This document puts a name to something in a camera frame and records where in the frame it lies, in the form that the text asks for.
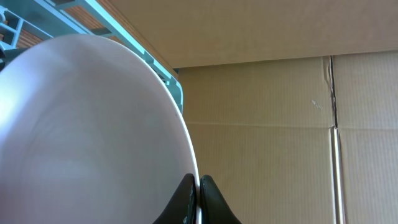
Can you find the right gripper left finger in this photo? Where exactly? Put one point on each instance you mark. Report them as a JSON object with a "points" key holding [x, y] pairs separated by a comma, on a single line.
{"points": [[182, 207]]}

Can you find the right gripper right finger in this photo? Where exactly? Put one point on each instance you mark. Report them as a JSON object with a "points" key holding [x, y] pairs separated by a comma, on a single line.
{"points": [[215, 209]]}

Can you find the pink plate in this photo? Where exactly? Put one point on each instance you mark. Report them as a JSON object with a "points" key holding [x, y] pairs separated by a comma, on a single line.
{"points": [[89, 134]]}

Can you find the grey dishwasher rack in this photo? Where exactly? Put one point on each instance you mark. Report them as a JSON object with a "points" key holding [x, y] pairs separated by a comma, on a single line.
{"points": [[26, 23]]}

